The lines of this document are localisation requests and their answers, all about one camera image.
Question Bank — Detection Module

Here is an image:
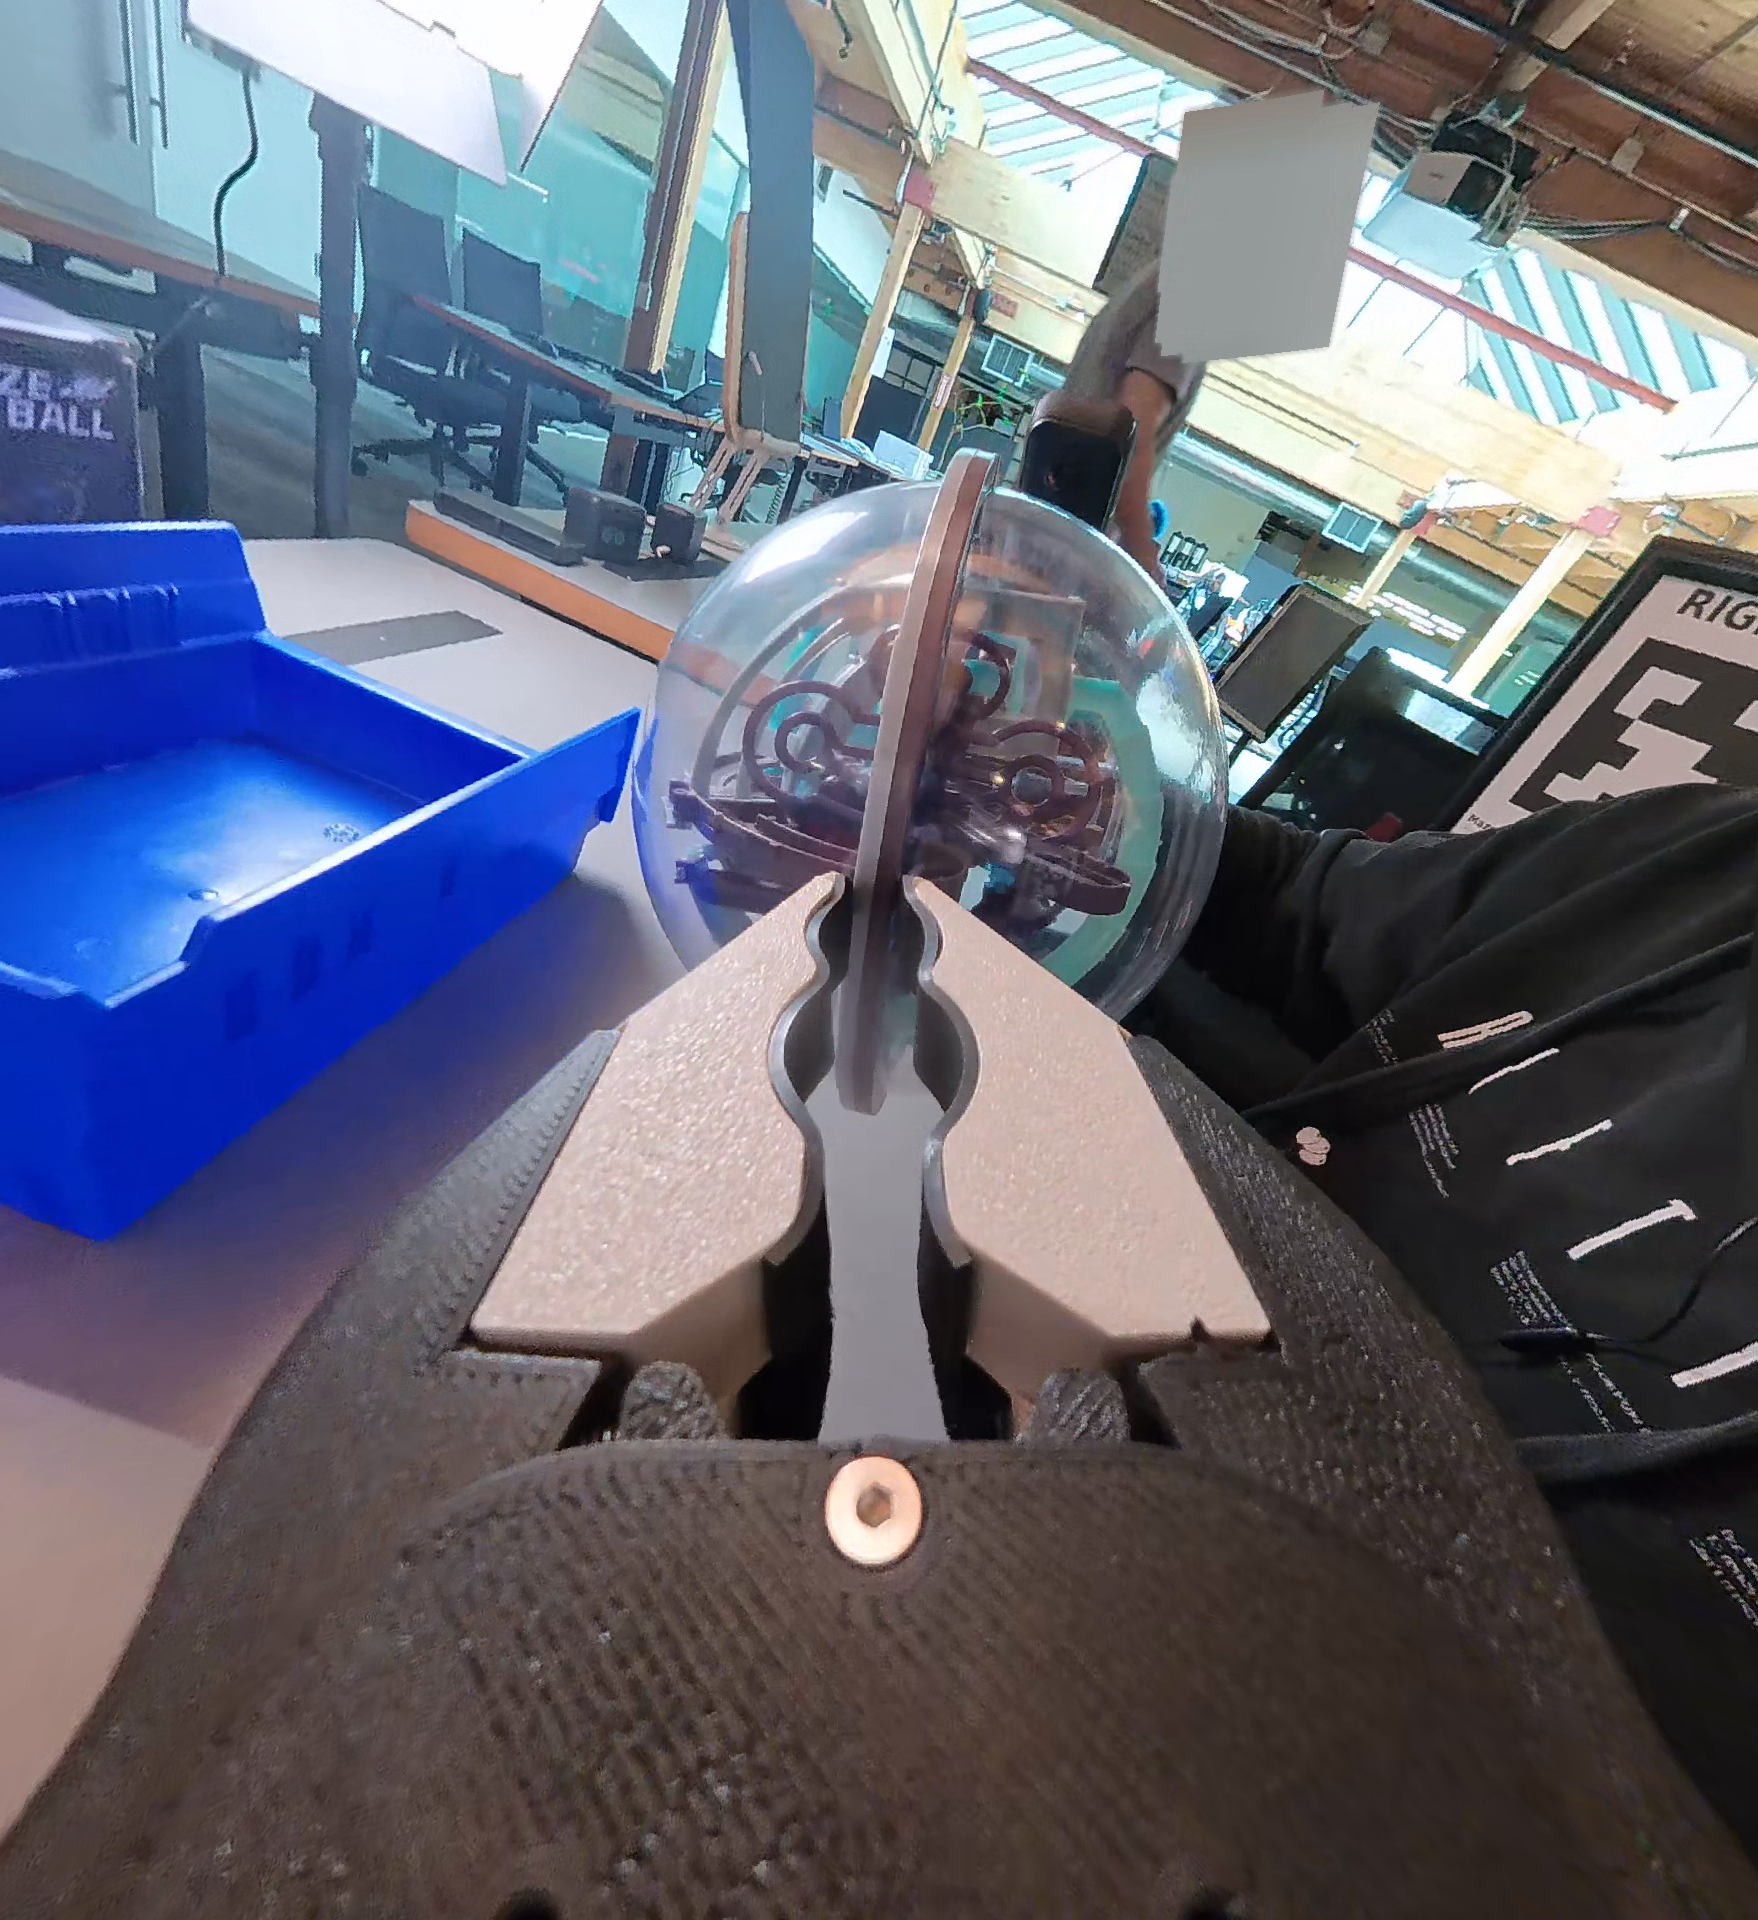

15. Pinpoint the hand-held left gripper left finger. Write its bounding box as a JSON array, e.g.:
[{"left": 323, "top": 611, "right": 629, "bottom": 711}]
[{"left": 476, "top": 878, "right": 844, "bottom": 1436}]

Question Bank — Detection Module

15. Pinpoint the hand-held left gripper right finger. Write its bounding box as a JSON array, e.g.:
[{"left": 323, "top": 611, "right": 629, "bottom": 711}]
[{"left": 896, "top": 879, "right": 1270, "bottom": 1411}]

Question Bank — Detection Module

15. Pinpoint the clear plastic maze ball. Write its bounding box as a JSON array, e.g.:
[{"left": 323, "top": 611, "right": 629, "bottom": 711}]
[{"left": 649, "top": 451, "right": 1232, "bottom": 1441}]

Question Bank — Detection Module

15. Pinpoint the blue plastic bin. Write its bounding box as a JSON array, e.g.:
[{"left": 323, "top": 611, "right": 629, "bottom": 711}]
[{"left": 0, "top": 521, "right": 648, "bottom": 1240}]

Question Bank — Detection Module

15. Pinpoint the person's right forearm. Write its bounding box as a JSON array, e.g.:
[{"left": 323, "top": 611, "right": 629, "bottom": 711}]
[{"left": 1136, "top": 805, "right": 1481, "bottom": 1097}]

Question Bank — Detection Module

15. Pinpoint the black charger block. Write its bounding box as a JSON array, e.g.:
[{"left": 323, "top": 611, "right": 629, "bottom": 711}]
[{"left": 587, "top": 479, "right": 707, "bottom": 572}]

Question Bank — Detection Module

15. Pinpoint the ceiling projector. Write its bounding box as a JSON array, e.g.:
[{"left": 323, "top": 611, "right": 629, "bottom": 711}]
[{"left": 1376, "top": 114, "right": 1547, "bottom": 279}]

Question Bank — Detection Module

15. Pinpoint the person's black sweatshirt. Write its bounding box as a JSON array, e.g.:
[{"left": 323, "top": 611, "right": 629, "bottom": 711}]
[{"left": 1241, "top": 787, "right": 1758, "bottom": 1861}]

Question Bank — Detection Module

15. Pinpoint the grey desk with wooden edge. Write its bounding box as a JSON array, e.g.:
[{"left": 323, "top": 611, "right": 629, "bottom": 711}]
[{"left": 406, "top": 495, "right": 747, "bottom": 668}]

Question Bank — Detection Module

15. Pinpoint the flat black box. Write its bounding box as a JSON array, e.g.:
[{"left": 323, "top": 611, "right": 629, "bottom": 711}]
[{"left": 430, "top": 503, "right": 587, "bottom": 572}]

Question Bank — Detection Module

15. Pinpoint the black framed tag sign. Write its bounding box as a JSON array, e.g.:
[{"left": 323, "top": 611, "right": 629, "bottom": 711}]
[{"left": 1450, "top": 540, "right": 1758, "bottom": 837}]

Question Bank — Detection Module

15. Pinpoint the black strip on table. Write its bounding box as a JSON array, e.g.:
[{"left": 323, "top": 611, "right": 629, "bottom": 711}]
[{"left": 286, "top": 609, "right": 506, "bottom": 668}]

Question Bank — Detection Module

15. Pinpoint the bright light panel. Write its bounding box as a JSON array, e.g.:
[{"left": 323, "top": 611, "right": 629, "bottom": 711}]
[{"left": 184, "top": 0, "right": 606, "bottom": 187}]

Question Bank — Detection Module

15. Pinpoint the dark blue cardboard box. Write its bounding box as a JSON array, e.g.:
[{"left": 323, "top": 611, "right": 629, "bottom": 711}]
[{"left": 0, "top": 239, "right": 156, "bottom": 531}]

